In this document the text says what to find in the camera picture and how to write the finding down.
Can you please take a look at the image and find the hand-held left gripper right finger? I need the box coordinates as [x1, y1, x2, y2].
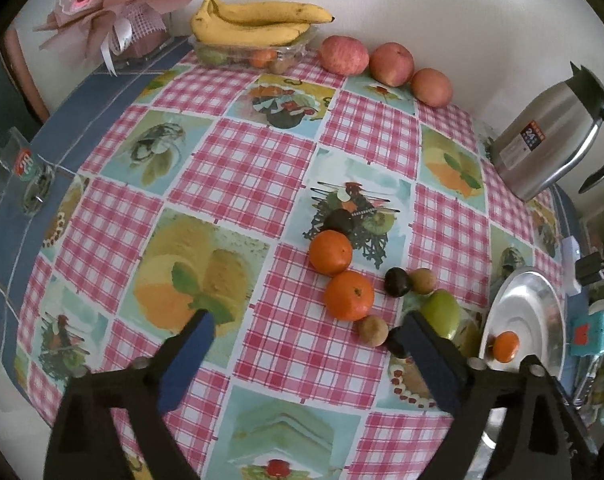
[393, 311, 600, 480]

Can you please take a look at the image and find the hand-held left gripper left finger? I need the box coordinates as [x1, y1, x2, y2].
[44, 309, 217, 480]

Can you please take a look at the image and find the green fruit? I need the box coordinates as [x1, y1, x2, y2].
[452, 317, 482, 358]
[422, 290, 462, 341]
[199, 47, 230, 66]

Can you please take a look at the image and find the dark plum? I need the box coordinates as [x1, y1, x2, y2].
[384, 327, 409, 359]
[384, 267, 411, 298]
[324, 208, 353, 235]

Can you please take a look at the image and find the large orange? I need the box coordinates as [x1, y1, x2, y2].
[325, 271, 375, 322]
[309, 230, 354, 276]

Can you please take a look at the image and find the round steel plate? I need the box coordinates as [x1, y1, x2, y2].
[478, 266, 567, 448]

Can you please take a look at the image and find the teal box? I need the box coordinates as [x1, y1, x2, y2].
[570, 310, 604, 358]

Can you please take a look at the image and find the black plug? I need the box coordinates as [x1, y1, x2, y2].
[576, 252, 604, 286]

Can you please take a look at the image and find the checked printed tablecloth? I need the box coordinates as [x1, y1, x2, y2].
[0, 45, 597, 480]

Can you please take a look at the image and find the stainless steel thermos jug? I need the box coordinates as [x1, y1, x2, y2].
[489, 62, 604, 203]

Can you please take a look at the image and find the red apple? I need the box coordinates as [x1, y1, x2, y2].
[411, 68, 453, 108]
[318, 35, 370, 77]
[370, 42, 415, 87]

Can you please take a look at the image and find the clear plastic fruit container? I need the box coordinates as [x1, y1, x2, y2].
[189, 35, 310, 75]

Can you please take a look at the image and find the brown wooden furniture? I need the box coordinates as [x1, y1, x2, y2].
[0, 27, 50, 123]

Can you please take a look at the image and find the yellow banana bunch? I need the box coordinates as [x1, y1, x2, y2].
[190, 0, 335, 47]

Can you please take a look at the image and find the pink wrapped flower bouquet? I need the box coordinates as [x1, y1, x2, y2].
[32, 0, 195, 77]

